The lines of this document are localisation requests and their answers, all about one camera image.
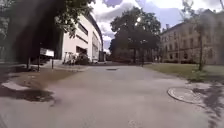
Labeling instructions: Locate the dark flat manhole cover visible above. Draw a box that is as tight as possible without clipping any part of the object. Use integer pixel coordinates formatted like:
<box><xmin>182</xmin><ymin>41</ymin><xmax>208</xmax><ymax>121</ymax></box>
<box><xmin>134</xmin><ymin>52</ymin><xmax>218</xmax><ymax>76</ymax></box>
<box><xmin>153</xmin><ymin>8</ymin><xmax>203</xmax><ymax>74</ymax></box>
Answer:
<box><xmin>105</xmin><ymin>67</ymin><xmax>119</xmax><ymax>72</ymax></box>

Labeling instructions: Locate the grey asphalt road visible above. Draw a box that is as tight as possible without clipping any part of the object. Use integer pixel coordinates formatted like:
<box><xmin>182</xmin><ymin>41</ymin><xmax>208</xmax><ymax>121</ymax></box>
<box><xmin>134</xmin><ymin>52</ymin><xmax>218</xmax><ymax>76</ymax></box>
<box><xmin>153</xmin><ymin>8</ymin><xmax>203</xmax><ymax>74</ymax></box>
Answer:
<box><xmin>0</xmin><ymin>63</ymin><xmax>224</xmax><ymax>128</ymax></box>

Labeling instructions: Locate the white curved building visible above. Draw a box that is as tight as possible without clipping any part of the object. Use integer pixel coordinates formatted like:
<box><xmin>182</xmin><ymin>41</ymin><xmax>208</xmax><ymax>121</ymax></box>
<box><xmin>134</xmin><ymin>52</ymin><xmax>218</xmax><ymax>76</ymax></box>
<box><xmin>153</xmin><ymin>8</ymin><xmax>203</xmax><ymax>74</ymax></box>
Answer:
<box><xmin>53</xmin><ymin>13</ymin><xmax>105</xmax><ymax>65</ymax></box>

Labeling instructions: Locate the large dark tree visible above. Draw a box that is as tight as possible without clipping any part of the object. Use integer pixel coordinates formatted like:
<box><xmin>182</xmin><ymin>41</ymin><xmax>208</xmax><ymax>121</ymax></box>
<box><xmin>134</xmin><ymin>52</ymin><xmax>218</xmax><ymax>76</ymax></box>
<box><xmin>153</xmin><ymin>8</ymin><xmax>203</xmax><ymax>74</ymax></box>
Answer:
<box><xmin>108</xmin><ymin>6</ymin><xmax>162</xmax><ymax>65</ymax></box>

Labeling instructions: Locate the row of parked bicycles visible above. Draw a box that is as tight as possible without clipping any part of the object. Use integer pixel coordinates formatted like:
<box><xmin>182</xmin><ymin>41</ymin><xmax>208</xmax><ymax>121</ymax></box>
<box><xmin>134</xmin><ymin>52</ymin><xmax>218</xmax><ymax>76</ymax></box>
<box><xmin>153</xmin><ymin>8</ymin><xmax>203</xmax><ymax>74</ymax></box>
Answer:
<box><xmin>63</xmin><ymin>51</ymin><xmax>90</xmax><ymax>66</ymax></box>

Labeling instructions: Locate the white sign board on posts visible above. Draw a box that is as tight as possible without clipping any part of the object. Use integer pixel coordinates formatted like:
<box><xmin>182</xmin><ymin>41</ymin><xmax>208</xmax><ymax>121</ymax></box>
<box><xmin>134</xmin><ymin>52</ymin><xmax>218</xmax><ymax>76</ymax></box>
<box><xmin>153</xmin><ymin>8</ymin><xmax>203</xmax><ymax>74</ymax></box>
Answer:
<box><xmin>37</xmin><ymin>47</ymin><xmax>56</xmax><ymax>72</ymax></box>

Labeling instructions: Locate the grass lawn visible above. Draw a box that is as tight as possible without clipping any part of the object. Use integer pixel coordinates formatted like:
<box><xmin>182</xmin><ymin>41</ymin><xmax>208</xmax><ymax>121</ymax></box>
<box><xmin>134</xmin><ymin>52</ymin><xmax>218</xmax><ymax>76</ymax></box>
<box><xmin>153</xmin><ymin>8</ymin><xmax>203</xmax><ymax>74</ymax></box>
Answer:
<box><xmin>143</xmin><ymin>62</ymin><xmax>224</xmax><ymax>84</ymax></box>

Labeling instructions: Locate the bare dirt patch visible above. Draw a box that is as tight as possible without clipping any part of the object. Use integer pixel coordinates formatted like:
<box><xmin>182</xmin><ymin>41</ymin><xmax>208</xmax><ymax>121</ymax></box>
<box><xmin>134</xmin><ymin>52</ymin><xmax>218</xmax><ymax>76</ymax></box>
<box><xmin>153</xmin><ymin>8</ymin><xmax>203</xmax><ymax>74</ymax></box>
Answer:
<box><xmin>0</xmin><ymin>66</ymin><xmax>78</xmax><ymax>103</ymax></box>

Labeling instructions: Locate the brown brick building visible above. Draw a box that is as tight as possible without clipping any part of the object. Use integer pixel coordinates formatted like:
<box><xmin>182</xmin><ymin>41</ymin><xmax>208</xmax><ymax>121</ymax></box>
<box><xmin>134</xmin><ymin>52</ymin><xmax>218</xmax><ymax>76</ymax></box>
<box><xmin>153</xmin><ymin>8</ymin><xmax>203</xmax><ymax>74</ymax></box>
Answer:
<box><xmin>159</xmin><ymin>9</ymin><xmax>224</xmax><ymax>66</ymax></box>

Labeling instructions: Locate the round manhole cover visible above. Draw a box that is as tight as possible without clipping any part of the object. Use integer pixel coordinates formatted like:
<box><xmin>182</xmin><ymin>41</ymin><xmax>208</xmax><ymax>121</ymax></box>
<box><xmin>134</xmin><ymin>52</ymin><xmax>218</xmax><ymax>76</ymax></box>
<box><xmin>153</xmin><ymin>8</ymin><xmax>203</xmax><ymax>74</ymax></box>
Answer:
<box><xmin>167</xmin><ymin>87</ymin><xmax>205</xmax><ymax>105</ymax></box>

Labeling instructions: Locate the big shady tree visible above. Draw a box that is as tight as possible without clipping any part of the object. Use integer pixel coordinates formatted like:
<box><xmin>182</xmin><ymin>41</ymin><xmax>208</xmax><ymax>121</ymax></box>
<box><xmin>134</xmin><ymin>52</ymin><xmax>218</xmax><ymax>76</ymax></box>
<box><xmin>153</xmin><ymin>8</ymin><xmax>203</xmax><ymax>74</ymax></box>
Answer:
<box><xmin>0</xmin><ymin>0</ymin><xmax>96</xmax><ymax>68</ymax></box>

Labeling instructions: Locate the thin young tree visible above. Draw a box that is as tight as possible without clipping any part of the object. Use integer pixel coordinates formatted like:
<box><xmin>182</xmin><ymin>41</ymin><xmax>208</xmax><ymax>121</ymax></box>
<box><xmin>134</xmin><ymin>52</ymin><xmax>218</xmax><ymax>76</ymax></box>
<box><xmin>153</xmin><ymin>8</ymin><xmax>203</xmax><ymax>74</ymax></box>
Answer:
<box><xmin>181</xmin><ymin>0</ymin><xmax>214</xmax><ymax>72</ymax></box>

